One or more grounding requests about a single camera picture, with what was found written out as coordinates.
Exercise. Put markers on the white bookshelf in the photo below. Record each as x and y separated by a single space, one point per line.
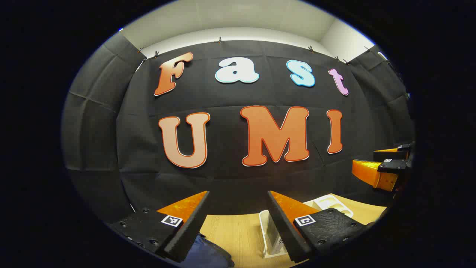
327 203

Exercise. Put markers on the black backdrop cloth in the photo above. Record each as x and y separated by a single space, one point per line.
223 167

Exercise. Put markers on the blue schoolbag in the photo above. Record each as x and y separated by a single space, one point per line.
208 255

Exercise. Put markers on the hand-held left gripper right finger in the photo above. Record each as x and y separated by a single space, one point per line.
284 230

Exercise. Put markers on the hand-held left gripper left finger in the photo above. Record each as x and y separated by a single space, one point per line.
193 223

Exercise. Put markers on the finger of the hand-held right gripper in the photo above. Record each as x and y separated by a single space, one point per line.
390 155
392 166

